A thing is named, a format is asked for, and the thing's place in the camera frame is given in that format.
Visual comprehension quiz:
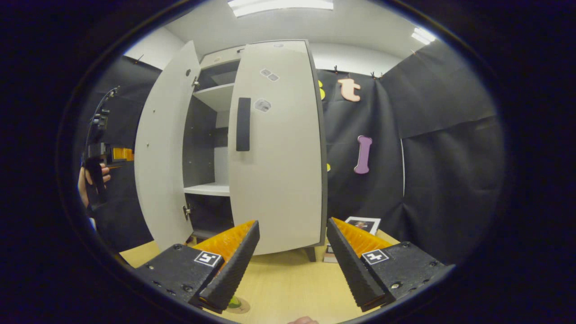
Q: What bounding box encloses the white cabinet door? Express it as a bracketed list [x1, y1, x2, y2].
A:
[227, 40, 325, 256]
[134, 40, 202, 252]

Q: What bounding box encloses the grey cover book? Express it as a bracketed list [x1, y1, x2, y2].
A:
[344, 216, 382, 236]

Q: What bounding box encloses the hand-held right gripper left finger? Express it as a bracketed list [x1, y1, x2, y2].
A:
[135, 220, 261, 314]

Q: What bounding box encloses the round cork coaster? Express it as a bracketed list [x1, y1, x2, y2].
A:
[225, 297, 251, 314]

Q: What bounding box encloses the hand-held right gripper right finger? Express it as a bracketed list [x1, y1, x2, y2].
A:
[326, 217, 455, 312]

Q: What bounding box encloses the black door handle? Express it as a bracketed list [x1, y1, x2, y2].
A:
[236, 97, 251, 152]

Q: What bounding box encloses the small ceiling light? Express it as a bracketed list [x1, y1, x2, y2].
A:
[410, 27, 437, 45]

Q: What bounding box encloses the long ceiling light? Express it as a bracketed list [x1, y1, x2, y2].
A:
[227, 0, 334, 18]

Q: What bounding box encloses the white cabinet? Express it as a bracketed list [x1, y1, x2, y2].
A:
[182, 40, 329, 263]

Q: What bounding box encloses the black backdrop cloth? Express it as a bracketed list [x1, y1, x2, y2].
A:
[79, 38, 507, 266]

